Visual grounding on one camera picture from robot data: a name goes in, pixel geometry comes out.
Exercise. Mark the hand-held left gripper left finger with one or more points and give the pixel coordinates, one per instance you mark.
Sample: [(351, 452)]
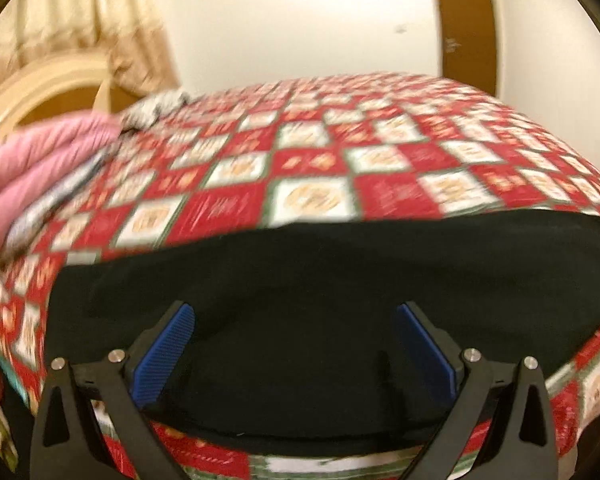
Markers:
[(164, 355)]

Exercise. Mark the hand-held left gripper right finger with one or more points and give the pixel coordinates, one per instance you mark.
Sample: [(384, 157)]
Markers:
[(427, 355)]

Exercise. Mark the black pants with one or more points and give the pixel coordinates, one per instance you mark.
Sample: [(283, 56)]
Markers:
[(300, 285)]

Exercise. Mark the red checkered bedspread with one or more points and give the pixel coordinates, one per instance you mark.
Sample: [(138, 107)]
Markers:
[(380, 190)]

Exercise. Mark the pink folded blanket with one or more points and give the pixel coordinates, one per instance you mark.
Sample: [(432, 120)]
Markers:
[(40, 160)]

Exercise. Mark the cream wooden headboard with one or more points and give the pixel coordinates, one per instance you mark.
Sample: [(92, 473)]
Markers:
[(40, 80)]

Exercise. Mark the brown wooden door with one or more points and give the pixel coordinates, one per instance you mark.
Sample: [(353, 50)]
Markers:
[(467, 10)]

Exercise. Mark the beige curtain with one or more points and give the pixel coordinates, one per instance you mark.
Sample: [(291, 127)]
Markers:
[(80, 10)]

